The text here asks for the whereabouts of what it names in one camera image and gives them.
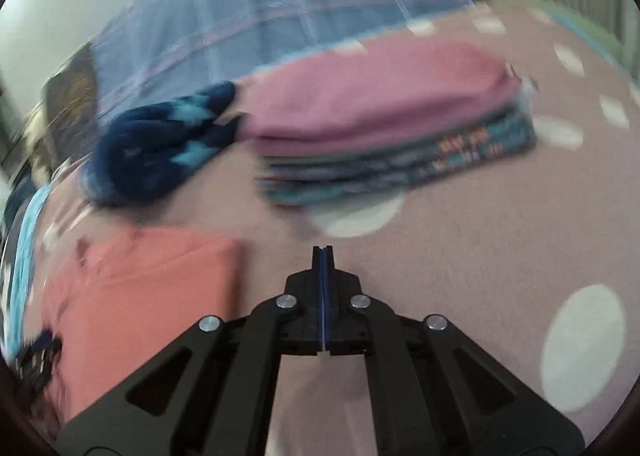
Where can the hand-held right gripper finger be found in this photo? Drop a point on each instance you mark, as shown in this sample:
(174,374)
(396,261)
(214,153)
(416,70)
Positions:
(319,301)
(330,301)

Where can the folded patterned clothes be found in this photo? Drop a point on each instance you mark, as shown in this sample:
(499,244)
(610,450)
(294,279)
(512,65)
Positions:
(400,166)

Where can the pink polka dot bedsheet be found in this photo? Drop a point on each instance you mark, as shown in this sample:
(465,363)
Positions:
(475,236)

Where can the folded coral pink shirt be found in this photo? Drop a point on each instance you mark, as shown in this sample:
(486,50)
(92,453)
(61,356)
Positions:
(140,296)

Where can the folded pink garment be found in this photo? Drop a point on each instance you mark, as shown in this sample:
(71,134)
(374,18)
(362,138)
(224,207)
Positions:
(375,96)

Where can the navy star paw blanket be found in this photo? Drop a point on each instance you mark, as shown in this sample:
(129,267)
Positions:
(140,156)

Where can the dark patterned cloth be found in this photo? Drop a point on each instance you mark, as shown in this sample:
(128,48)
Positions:
(37,358)

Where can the light blue cloth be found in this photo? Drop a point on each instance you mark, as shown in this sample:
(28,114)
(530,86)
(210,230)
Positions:
(27,246)

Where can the dark printed panel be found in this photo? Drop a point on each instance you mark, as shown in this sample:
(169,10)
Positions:
(70,101)

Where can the light green sheet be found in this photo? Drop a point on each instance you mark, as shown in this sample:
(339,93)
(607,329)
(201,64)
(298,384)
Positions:
(590,31)

